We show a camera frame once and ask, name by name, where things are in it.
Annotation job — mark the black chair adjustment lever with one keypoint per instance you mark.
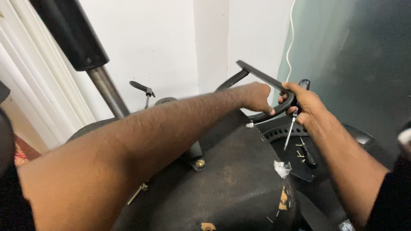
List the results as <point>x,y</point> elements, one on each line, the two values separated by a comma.
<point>141,86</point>

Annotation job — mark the small white plastic scrap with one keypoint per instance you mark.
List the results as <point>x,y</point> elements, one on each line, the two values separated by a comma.
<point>249,124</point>

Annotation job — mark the black and steel gas lift cylinder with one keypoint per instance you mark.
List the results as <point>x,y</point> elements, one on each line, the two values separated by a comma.
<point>80,38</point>

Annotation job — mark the long brass bolt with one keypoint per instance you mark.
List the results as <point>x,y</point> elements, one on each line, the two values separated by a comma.
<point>137,193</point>

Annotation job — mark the black round tension knob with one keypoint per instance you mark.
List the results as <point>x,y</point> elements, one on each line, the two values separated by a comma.
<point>165,100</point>

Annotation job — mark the black seat mechanism plate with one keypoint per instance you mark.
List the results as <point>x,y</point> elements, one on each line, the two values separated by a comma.
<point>194,155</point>

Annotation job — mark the white door frame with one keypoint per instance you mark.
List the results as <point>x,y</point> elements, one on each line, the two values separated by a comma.
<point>35,83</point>

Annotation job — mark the red patterned cloth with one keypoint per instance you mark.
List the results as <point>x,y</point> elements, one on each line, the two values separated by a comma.
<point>24,154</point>

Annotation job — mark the brass head bolt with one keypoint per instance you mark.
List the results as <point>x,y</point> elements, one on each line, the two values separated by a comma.
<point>200,163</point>

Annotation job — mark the clear crumpled plastic bag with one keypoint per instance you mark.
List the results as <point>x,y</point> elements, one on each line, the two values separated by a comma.
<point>282,168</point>

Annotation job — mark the black fabric chair seat underside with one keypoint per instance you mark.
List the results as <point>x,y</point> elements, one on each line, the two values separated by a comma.
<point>231,183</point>

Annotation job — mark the black plastic chair armrest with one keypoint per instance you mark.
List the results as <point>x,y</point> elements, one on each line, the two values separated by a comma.
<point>258,72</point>

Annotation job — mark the person's left hand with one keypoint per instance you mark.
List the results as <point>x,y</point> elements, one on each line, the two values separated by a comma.
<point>255,96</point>

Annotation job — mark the black plastic chair backrest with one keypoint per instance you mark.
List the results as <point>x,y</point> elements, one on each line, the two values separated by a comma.
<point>289,158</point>

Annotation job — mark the person's right hand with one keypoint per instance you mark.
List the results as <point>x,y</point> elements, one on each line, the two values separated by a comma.
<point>306,104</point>

